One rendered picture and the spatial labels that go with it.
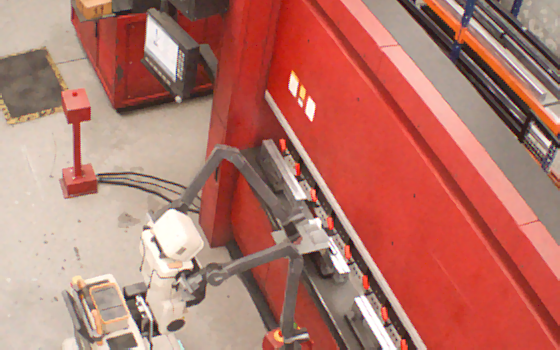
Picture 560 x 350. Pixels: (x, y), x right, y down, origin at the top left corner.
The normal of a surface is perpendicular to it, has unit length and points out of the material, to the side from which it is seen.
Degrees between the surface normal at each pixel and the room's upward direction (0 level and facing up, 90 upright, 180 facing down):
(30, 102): 0
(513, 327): 90
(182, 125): 0
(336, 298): 0
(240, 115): 90
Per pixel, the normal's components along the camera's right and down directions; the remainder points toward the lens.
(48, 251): 0.15, -0.73
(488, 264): -0.91, 0.17
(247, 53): 0.39, 0.66
